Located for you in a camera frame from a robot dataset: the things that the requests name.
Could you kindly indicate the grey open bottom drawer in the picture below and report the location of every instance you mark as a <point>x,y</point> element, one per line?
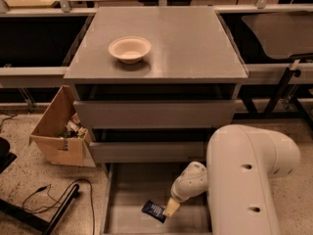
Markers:
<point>130,186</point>

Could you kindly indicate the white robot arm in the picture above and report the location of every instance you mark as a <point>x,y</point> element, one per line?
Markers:
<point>240,161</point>

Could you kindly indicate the white paper bowl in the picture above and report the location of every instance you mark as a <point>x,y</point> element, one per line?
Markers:
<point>130,49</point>

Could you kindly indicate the grey chair seat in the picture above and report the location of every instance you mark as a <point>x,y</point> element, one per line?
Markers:
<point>283,35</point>

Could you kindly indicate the grey top drawer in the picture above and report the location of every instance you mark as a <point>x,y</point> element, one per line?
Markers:
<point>149,115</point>

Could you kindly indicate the grey middle drawer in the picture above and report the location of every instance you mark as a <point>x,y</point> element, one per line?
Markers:
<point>147,152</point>

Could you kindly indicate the cardboard box with trash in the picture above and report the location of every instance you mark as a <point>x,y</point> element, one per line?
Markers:
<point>51,136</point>

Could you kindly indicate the grey drawer cabinet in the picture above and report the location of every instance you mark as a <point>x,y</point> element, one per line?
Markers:
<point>191,60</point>

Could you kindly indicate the blue rxbar blueberry wrapper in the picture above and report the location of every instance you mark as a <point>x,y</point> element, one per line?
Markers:
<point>155,211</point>

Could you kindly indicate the black stand leg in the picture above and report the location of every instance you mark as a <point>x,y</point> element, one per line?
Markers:
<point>31,218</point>

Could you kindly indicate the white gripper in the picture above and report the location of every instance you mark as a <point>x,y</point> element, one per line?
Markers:
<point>180,193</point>

